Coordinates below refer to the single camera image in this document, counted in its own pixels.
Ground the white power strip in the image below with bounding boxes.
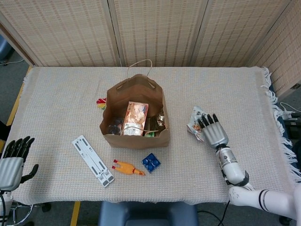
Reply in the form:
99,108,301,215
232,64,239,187
279,101,301,121

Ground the blue building block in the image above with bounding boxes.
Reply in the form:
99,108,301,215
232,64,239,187
141,153,162,174

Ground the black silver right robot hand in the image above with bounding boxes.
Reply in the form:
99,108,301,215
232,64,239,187
197,113,230,149

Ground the white snack packet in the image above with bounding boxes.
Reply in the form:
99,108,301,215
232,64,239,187
186,105,214,142

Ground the beige woven tablecloth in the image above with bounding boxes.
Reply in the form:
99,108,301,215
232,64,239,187
10,65,301,205

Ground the clear plastic water bottle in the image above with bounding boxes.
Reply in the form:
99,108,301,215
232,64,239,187
108,117,124,135

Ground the chrome stool base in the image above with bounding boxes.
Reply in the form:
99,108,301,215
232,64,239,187
9,202,52,226

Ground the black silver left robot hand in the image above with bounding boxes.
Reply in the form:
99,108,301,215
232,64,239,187
0,136,39,192

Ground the blue orange cookie box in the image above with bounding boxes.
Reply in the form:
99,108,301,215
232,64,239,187
121,101,150,137

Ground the gold red foil snack bag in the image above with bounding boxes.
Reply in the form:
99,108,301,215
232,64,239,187
156,110,166,130

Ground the yellow rubber chicken toy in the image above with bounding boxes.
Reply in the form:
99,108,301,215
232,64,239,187
111,159,146,177

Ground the blue grey office chair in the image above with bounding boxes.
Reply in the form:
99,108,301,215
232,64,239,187
0,35,12,63

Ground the woven folding screen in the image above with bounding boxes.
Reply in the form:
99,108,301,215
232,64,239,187
0,0,301,97

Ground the brown paper bag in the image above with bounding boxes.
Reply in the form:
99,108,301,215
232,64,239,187
99,59,170,149

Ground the white folding laptop stand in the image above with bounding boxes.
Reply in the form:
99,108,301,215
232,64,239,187
71,135,115,188

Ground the red yellow small toy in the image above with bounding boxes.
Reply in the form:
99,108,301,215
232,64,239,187
95,97,108,111

